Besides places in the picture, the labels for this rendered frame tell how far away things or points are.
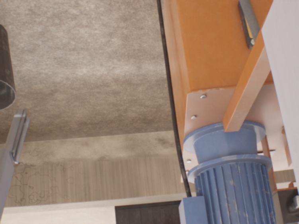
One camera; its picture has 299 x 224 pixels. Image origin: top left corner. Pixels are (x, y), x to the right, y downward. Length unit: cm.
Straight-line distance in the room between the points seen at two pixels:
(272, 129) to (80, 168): 166
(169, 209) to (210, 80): 197
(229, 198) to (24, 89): 137
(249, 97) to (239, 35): 20
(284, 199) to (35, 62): 124
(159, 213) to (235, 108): 196
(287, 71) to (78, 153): 228
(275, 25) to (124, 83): 163
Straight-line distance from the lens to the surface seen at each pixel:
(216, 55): 124
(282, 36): 80
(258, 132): 146
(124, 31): 201
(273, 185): 149
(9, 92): 196
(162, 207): 310
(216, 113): 131
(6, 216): 340
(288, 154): 166
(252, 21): 108
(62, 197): 290
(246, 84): 109
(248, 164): 137
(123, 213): 309
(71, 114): 269
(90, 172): 293
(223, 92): 120
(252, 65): 104
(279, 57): 82
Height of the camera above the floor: 112
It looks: 24 degrees down
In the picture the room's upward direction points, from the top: 173 degrees clockwise
